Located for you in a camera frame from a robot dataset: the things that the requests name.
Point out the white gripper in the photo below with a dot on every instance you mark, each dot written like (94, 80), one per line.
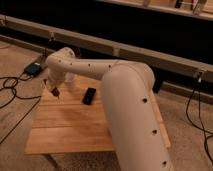
(52, 82)

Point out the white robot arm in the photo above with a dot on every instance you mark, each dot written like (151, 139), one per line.
(125, 92)

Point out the blue power adapter box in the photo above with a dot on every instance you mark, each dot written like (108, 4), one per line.
(33, 69)

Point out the wooden table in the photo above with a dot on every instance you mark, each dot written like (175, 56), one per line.
(66, 124)

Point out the long baseboard rail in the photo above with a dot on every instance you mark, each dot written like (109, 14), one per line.
(156, 59)

